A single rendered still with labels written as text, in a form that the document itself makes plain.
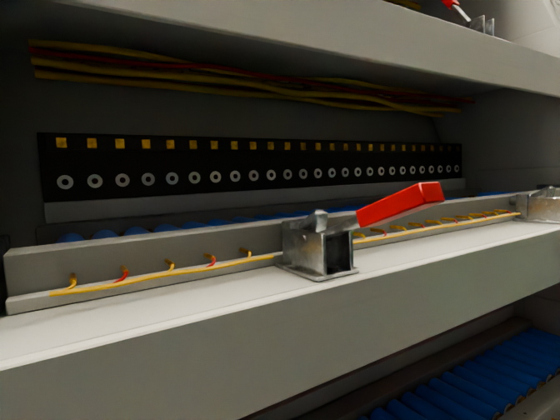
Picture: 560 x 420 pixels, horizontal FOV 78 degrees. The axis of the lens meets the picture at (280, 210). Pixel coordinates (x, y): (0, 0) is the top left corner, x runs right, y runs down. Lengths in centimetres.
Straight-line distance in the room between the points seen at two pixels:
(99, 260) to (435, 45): 30
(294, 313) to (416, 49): 25
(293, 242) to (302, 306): 4
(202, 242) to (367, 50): 19
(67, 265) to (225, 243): 7
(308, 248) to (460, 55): 26
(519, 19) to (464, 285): 47
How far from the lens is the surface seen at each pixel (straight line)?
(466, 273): 25
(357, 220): 15
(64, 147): 32
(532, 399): 42
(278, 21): 25
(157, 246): 18
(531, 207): 40
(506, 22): 66
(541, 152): 60
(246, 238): 20
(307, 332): 16
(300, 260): 19
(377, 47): 30
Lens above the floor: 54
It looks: 13 degrees up
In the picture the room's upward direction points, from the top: 14 degrees counter-clockwise
